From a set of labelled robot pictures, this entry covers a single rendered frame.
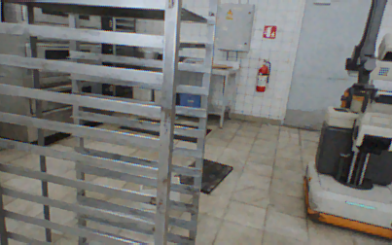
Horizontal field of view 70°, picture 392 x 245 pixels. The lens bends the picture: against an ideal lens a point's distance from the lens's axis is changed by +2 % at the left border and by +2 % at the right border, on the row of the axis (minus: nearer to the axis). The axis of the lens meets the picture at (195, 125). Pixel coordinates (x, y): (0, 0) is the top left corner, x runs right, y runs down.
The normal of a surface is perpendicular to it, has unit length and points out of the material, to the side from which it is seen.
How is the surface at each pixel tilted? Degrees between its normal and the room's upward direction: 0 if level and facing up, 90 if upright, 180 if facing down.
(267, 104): 90
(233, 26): 90
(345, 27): 90
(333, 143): 90
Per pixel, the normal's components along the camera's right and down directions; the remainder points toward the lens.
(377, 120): -0.33, 0.38
